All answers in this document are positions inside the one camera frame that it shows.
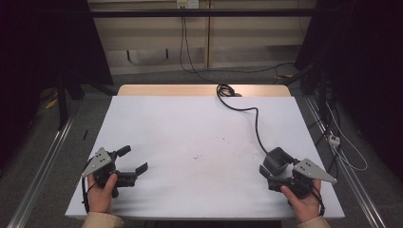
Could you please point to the person's left hand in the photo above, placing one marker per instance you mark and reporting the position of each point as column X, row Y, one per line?
column 100, row 197

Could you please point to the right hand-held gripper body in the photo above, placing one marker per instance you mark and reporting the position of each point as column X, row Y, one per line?
column 312, row 171

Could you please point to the black metal stand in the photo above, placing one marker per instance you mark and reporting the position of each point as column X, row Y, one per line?
column 62, row 101

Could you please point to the yellow floor tape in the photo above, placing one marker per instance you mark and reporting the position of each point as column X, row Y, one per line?
column 52, row 103
column 285, row 77

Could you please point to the metal floor rail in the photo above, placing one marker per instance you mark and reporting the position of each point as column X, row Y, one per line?
column 350, row 177
column 41, row 172

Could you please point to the black horizontal bar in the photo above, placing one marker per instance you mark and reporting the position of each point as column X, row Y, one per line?
column 202, row 12

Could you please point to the white power strip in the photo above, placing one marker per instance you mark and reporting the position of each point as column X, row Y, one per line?
column 334, row 139

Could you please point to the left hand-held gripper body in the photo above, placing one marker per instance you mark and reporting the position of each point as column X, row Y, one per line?
column 99, row 162

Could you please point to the white wall socket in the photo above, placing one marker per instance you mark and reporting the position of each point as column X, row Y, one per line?
column 187, row 3

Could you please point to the black curtain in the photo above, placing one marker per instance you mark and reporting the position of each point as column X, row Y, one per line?
column 41, row 63
column 364, row 63

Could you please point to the person's right hand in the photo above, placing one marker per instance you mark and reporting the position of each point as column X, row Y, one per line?
column 303, row 204

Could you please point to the black power adapter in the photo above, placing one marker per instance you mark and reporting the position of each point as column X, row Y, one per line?
column 277, row 160

